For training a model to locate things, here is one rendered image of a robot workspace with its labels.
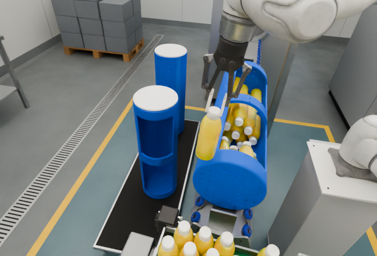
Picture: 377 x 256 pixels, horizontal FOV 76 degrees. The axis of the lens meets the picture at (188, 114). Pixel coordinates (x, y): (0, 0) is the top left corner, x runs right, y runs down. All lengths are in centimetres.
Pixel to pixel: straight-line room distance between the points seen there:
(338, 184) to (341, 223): 29
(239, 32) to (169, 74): 156
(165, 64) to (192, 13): 395
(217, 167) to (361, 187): 69
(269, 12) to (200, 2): 545
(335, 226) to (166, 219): 90
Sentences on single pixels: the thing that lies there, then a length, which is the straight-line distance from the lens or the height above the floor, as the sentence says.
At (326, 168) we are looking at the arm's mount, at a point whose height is 101.
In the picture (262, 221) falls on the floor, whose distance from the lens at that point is 225.
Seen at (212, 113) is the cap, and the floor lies 144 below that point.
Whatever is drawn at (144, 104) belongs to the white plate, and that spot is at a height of 104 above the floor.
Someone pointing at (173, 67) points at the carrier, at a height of 94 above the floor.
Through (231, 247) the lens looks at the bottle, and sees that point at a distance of 91.
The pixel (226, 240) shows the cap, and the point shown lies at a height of 110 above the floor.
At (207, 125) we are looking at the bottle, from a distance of 76.
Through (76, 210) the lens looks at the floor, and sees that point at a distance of 233.
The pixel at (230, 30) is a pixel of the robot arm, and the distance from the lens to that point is 60.
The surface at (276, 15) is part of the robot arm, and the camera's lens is 43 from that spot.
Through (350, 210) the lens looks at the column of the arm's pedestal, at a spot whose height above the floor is 86.
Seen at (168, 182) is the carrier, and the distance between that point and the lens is 214.
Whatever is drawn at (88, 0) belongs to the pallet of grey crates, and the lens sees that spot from 435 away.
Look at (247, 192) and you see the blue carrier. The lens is 99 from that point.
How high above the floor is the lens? 188
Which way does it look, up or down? 37 degrees down
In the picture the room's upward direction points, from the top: 3 degrees clockwise
